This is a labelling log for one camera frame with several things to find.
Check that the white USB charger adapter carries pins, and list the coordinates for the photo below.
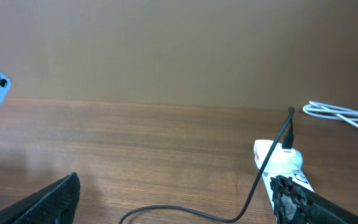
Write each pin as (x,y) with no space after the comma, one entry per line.
(283,161)

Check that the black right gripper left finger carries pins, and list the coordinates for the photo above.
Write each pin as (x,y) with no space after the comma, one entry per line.
(54,204)

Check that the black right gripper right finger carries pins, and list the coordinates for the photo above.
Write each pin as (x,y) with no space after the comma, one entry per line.
(295,204)

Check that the white power strip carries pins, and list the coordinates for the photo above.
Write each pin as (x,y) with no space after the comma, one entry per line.
(261,148)

